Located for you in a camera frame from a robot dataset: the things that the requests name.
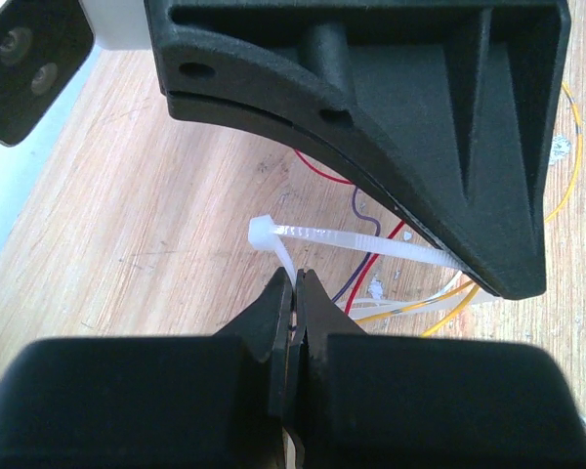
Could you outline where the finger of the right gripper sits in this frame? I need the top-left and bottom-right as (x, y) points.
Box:
(145, 1), (568, 299)

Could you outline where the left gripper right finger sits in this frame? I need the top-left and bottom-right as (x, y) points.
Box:
(292, 271), (586, 468)

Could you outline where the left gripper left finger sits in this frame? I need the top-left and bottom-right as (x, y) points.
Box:
(0, 269), (292, 468)

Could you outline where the white wire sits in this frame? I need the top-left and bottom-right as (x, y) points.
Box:
(336, 273), (494, 319)

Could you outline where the purple wire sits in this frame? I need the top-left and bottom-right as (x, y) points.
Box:
(329, 185), (382, 302)

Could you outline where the yellow wire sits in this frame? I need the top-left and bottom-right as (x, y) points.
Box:
(356, 80), (585, 338)

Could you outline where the white zip tie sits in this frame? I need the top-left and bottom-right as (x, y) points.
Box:
(248, 215), (463, 286)

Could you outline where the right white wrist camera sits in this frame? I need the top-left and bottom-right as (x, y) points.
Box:
(0, 1), (151, 147)

